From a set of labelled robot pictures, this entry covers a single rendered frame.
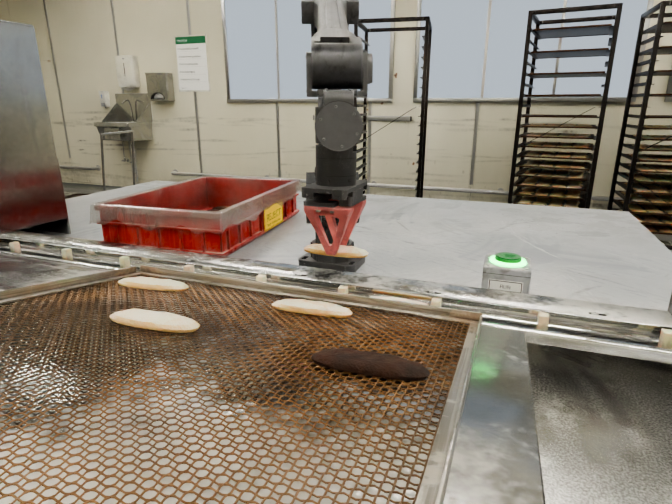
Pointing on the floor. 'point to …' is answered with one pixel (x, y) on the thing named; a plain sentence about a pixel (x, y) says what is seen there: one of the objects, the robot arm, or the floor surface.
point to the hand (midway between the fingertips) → (335, 245)
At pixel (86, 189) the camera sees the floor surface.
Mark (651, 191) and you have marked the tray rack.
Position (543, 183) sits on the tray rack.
